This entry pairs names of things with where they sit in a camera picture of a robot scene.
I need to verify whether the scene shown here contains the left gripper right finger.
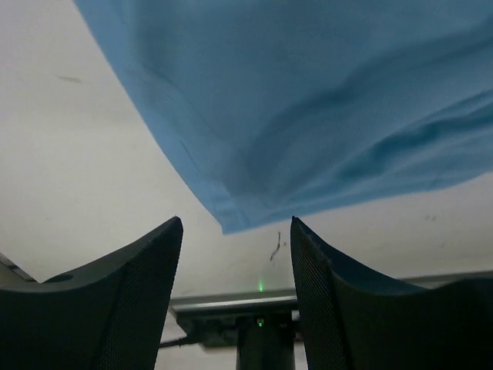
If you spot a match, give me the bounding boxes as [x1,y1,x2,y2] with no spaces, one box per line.
[290,218,492,369]

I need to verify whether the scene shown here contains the aluminium table edge rail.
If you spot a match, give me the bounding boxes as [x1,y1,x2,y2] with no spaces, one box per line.
[1,254,36,282]

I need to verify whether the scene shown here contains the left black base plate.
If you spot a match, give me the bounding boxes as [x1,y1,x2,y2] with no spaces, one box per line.
[159,288,305,350]

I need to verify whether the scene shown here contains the light blue shorts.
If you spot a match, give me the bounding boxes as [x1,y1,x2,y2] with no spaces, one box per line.
[76,1,492,234]

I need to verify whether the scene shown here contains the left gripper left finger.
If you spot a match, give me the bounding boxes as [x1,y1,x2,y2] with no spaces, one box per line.
[1,217,183,369]

